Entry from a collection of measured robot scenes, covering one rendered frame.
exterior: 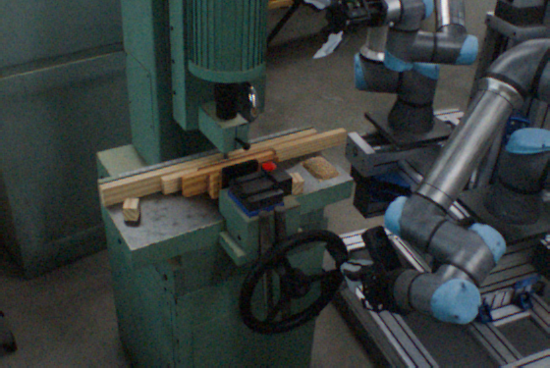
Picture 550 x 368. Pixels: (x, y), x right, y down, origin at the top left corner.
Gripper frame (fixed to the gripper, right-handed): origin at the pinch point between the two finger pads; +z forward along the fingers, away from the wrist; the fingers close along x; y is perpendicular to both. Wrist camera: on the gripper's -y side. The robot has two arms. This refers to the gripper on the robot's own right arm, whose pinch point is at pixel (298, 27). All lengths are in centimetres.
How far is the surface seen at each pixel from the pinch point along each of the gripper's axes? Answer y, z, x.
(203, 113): -28.2, 15.8, 6.0
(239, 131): -22.0, 11.5, 14.1
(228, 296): -43, 20, 50
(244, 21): 1.5, 13.0, -2.9
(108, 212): -35, 44, 22
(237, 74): -7.2, 14.3, 5.1
